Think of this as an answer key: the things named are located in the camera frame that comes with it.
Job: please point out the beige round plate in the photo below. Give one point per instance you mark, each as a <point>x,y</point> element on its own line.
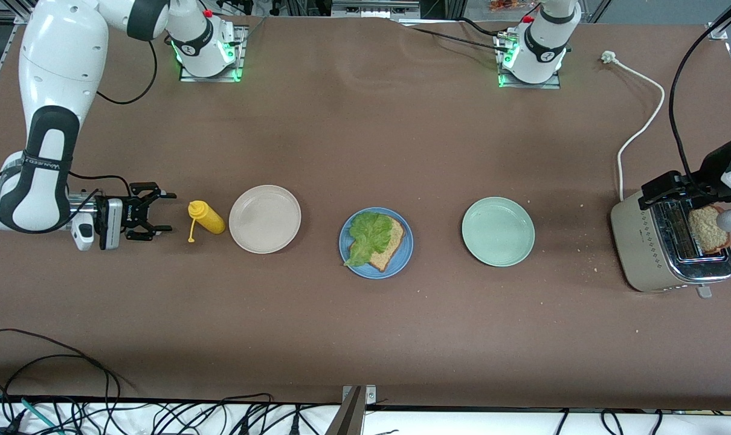
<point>264,219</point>

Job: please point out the orange packaged item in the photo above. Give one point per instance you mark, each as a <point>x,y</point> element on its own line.
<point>504,5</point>

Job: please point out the yellow squeeze bottle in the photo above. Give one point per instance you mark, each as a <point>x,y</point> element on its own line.
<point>208,219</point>

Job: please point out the silver corner bracket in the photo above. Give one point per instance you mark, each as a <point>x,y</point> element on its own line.
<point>368,394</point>

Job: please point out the brown bread slice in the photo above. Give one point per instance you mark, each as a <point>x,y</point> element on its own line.
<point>704,235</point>
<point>396,238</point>

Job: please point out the blue round plate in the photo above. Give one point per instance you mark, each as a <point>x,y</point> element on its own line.
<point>402,257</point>

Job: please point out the beige and chrome toaster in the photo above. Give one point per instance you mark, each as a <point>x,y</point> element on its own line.
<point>634,241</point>

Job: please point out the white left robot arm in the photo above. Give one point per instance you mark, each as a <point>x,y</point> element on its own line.
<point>541,54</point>

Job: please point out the grey aluminium post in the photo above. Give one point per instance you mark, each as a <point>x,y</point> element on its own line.
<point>347,420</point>

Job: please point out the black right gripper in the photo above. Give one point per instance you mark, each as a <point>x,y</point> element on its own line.
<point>125,212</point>

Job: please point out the silver equipment box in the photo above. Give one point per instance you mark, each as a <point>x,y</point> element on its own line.
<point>374,7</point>

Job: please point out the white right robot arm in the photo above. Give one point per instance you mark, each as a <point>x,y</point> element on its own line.
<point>57,60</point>

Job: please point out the green lettuce leaf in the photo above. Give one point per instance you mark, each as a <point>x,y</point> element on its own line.
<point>371,232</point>

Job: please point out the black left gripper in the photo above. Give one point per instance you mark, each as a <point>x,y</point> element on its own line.
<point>708,170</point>

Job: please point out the light green round plate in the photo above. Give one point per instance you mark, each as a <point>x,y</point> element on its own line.
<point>498,231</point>

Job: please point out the aluminium frame profile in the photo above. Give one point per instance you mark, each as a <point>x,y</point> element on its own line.
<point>719,30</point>

